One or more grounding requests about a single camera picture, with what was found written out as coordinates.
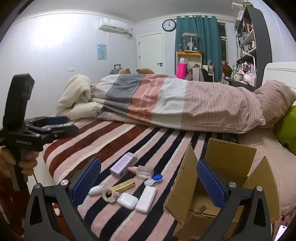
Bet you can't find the striped patchwork duvet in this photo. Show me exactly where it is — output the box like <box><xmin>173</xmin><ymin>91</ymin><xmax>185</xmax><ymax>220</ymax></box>
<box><xmin>91</xmin><ymin>74</ymin><xmax>266</xmax><ymax>134</ymax></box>

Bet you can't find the glass display case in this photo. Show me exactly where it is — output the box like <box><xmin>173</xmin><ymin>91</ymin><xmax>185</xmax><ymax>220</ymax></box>
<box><xmin>182</xmin><ymin>33</ymin><xmax>199</xmax><ymax>52</ymax></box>

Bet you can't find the cream fluffy blanket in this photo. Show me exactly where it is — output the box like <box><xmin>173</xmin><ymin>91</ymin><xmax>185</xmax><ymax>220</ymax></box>
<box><xmin>56</xmin><ymin>75</ymin><xmax>104</xmax><ymax>121</ymax></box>

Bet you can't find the pink gift bag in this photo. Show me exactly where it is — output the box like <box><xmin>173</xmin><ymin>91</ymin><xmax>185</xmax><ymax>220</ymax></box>
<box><xmin>177</xmin><ymin>62</ymin><xmax>188</xmax><ymax>79</ymax></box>

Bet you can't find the person's left hand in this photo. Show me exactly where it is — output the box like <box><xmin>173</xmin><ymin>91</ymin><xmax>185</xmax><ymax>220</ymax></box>
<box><xmin>0</xmin><ymin>147</ymin><xmax>38</xmax><ymax>183</ymax></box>

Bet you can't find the white rectangular case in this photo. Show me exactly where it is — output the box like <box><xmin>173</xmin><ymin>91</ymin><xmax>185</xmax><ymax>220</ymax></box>
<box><xmin>135</xmin><ymin>186</ymin><xmax>157</xmax><ymax>214</ymax></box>

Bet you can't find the blue wall poster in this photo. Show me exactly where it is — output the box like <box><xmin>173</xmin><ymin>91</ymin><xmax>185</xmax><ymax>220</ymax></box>
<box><xmin>97</xmin><ymin>44</ymin><xmax>107</xmax><ymax>60</ymax></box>

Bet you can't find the pink plastic bag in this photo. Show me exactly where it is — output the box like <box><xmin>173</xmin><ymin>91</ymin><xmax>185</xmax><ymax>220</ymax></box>
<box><xmin>243</xmin><ymin>72</ymin><xmax>256</xmax><ymax>85</ymax></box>

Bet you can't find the green pillow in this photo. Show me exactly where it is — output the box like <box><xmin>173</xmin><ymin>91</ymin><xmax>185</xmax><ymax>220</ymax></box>
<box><xmin>274</xmin><ymin>107</ymin><xmax>296</xmax><ymax>156</ymax></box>

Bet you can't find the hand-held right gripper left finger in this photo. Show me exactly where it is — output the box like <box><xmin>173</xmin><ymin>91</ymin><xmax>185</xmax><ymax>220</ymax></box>
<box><xmin>24</xmin><ymin>157</ymin><xmax>102</xmax><ymax>241</ymax></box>

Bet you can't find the teal curtain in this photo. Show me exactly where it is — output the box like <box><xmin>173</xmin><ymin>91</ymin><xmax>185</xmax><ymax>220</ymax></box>
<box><xmin>174</xmin><ymin>15</ymin><xmax>222</xmax><ymax>81</ymax></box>

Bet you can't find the grey suitcase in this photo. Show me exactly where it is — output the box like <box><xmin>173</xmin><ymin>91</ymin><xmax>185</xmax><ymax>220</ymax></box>
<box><xmin>109</xmin><ymin>64</ymin><xmax>123</xmax><ymax>75</ymax></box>

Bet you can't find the round wall clock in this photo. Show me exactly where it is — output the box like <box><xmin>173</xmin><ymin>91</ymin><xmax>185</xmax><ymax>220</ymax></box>
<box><xmin>162</xmin><ymin>19</ymin><xmax>177</xmax><ymax>32</ymax></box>

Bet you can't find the brown cardboard box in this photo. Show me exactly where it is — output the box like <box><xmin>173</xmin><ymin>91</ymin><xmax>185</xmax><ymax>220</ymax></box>
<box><xmin>163</xmin><ymin>138</ymin><xmax>281</xmax><ymax>241</ymax></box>

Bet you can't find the white earbuds case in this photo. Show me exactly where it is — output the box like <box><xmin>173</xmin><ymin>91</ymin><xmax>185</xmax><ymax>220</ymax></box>
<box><xmin>117</xmin><ymin>192</ymin><xmax>139</xmax><ymax>210</ymax></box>

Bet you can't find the blue and white lens case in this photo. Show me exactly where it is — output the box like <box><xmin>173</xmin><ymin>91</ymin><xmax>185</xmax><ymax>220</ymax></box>
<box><xmin>144</xmin><ymin>174</ymin><xmax>163</xmax><ymax>186</ymax></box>

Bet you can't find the grey paper bag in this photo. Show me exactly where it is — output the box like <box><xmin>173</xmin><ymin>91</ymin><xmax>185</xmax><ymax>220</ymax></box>
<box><xmin>192</xmin><ymin>67</ymin><xmax>203</xmax><ymax>81</ymax></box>

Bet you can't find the gold lipstick tube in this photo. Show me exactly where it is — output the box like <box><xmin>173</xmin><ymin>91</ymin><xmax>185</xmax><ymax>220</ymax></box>
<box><xmin>112</xmin><ymin>178</ymin><xmax>136</xmax><ymax>193</ymax></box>

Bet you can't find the white door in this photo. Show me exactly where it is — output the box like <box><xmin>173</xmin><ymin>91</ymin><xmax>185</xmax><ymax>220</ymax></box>
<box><xmin>138</xmin><ymin>32</ymin><xmax>164</xmax><ymax>75</ymax></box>

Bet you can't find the window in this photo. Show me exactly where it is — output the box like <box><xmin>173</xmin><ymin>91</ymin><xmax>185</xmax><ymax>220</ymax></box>
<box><xmin>217</xmin><ymin>22</ymin><xmax>228</xmax><ymax>62</ymax></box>

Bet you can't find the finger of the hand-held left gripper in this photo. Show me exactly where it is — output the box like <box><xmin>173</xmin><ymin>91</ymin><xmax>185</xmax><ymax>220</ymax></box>
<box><xmin>24</xmin><ymin>115</ymin><xmax>70</xmax><ymax>128</ymax></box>
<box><xmin>35</xmin><ymin>123</ymin><xmax>79</xmax><ymax>140</ymax></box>

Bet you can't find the yellow wooden shelf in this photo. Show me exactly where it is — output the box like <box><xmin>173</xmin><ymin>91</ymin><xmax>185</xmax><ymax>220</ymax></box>
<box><xmin>176</xmin><ymin>51</ymin><xmax>203</xmax><ymax>70</ymax></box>

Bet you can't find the striped fleece blanket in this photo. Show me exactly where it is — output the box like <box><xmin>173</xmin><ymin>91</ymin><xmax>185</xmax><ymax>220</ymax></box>
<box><xmin>43</xmin><ymin>117</ymin><xmax>241</xmax><ymax>241</ymax></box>

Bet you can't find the person's left forearm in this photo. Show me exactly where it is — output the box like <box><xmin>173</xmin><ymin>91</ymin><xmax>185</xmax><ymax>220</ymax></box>
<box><xmin>0</xmin><ymin>173</ymin><xmax>31</xmax><ymax>235</ymax></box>

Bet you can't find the clear bottle with peach cap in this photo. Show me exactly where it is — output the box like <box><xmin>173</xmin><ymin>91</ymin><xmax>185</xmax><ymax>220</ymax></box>
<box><xmin>128</xmin><ymin>165</ymin><xmax>154</xmax><ymax>179</ymax></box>

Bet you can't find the brown round figurine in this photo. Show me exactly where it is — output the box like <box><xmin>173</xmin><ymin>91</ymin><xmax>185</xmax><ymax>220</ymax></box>
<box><xmin>221</xmin><ymin>61</ymin><xmax>233</xmax><ymax>78</ymax></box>

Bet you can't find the pink striped pillow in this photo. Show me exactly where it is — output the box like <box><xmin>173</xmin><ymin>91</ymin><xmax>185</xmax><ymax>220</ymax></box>
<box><xmin>254</xmin><ymin>80</ymin><xmax>296</xmax><ymax>129</ymax></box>

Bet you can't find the white headboard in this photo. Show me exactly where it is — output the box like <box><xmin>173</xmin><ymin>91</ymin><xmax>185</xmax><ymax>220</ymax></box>
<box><xmin>261</xmin><ymin>62</ymin><xmax>296</xmax><ymax>87</ymax></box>

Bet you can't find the white air conditioner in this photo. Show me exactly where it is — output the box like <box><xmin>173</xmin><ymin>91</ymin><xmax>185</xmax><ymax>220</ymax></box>
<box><xmin>99</xmin><ymin>18</ymin><xmax>128</xmax><ymax>32</ymax></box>

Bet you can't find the dark tall bookshelf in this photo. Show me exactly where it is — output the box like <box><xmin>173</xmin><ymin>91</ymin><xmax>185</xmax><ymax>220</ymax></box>
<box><xmin>235</xmin><ymin>5</ymin><xmax>272</xmax><ymax>87</ymax></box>

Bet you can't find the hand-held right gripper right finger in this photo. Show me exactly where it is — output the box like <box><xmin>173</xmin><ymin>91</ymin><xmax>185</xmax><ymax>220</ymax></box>
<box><xmin>196</xmin><ymin>159</ymin><xmax>272</xmax><ymax>241</ymax></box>

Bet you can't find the purple rectangular box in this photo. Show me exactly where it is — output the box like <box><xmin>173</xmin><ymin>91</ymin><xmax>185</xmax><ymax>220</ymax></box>
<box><xmin>110</xmin><ymin>152</ymin><xmax>138</xmax><ymax>178</ymax></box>

